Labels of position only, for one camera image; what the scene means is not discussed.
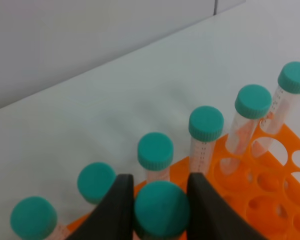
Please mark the row tube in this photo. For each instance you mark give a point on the row tube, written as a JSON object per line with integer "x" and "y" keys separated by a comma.
{"x": 94, "y": 181}
{"x": 251, "y": 104}
{"x": 155, "y": 153}
{"x": 34, "y": 218}
{"x": 205, "y": 127}
{"x": 285, "y": 97}

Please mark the orange test tube rack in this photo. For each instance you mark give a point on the orange test tube rack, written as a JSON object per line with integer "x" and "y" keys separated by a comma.
{"x": 263, "y": 190}

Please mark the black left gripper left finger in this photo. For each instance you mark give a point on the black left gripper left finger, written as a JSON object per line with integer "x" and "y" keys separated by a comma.
{"x": 113, "y": 218}

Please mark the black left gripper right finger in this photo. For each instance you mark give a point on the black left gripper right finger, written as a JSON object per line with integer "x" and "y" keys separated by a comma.
{"x": 211, "y": 218}

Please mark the test tube green cap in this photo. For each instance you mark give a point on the test tube green cap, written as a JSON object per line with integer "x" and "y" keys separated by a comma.
{"x": 161, "y": 211}

